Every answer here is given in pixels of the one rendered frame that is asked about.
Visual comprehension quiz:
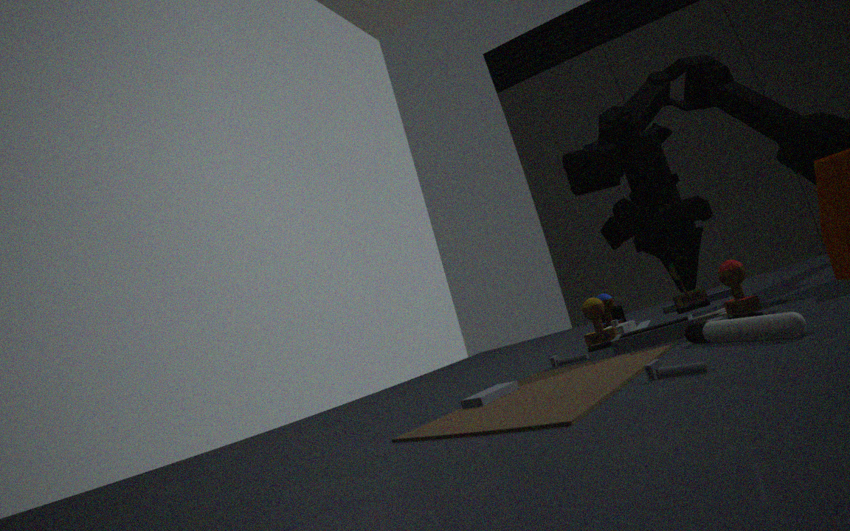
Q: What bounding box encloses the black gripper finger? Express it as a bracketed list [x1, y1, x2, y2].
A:
[653, 226, 703, 291]
[644, 246, 683, 293]

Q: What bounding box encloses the wooden rubber stamp with red knob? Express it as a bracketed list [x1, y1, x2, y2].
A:
[718, 260, 763, 319]

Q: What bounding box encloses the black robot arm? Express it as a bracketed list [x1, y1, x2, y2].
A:
[562, 55, 850, 250]

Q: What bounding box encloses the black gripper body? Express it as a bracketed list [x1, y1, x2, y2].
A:
[629, 168, 713, 252]

